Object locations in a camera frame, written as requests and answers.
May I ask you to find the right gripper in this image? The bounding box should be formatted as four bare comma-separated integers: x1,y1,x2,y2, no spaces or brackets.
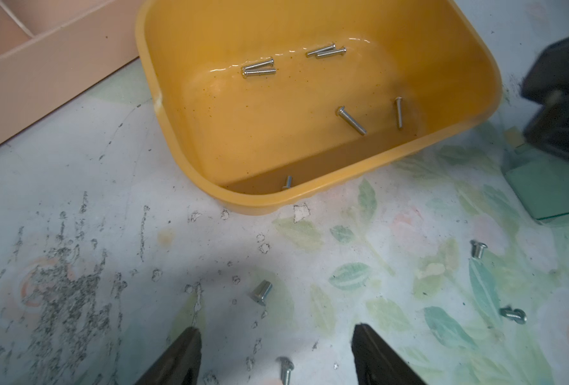
521,37,569,161

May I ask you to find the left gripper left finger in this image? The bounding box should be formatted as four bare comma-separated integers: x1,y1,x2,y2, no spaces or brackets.
135,327,202,385

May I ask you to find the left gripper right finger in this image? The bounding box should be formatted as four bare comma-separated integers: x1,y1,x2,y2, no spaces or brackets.
351,323,426,385

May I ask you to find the long silver screw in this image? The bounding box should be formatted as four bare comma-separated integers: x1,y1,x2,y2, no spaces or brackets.
394,96,404,129
242,58,275,72
242,68,276,78
283,176,292,189
305,43,336,57
336,106,367,136
316,47,347,59

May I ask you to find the green eraser box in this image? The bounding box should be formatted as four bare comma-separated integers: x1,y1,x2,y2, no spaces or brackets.
502,127,569,227

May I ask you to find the yellow plastic storage box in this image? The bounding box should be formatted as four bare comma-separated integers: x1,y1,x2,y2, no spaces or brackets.
135,1,502,215

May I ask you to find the short silver screw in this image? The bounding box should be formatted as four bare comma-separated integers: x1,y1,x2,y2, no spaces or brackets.
470,240,487,259
278,356,295,385
499,306,527,325
250,280,272,306

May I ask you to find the peach desk file organizer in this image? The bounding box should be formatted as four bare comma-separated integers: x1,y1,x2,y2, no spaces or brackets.
0,1,143,144

